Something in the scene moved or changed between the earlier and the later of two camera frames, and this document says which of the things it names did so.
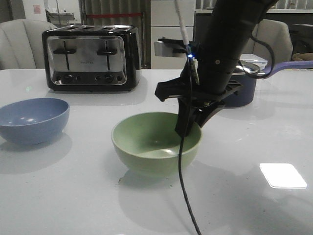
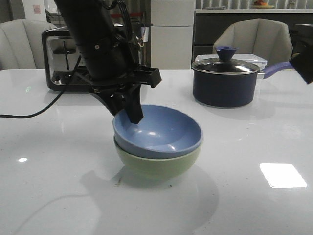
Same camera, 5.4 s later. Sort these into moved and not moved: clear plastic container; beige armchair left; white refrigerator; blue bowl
Moved: blue bowl
Not moved: white refrigerator; beige armchair left; clear plastic container
